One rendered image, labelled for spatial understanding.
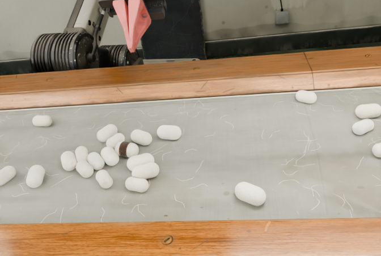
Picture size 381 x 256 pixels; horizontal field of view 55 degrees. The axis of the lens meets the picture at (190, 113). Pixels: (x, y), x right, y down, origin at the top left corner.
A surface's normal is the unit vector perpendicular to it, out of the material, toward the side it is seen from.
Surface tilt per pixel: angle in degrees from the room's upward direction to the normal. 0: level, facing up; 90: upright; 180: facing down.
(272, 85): 45
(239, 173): 0
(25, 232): 0
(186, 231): 0
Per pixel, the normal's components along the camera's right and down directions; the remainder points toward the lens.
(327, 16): -0.07, 0.51
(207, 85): -0.15, -0.22
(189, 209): -0.12, -0.84
